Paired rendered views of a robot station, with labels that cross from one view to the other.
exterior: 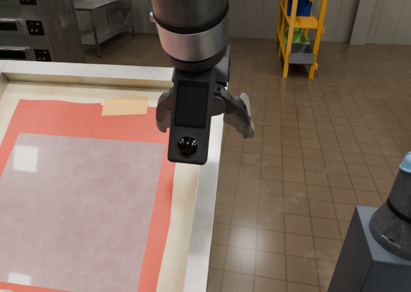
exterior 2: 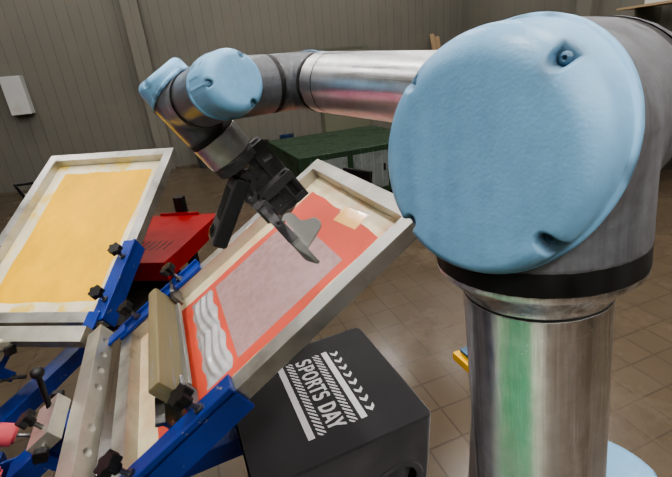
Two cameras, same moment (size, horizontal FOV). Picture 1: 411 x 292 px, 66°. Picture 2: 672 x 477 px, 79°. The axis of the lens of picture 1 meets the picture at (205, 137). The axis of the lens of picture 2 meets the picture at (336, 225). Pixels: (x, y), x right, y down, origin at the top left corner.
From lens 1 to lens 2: 0.63 m
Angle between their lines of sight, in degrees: 55
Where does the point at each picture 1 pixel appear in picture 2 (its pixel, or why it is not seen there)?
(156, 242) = (275, 329)
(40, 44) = not seen: hidden behind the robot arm
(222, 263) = not seen: outside the picture
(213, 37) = (206, 156)
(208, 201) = (307, 316)
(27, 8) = not seen: hidden behind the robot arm
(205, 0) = (182, 133)
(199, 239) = (278, 339)
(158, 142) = (340, 256)
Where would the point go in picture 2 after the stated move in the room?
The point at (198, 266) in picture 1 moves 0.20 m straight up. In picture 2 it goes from (261, 357) to (243, 260)
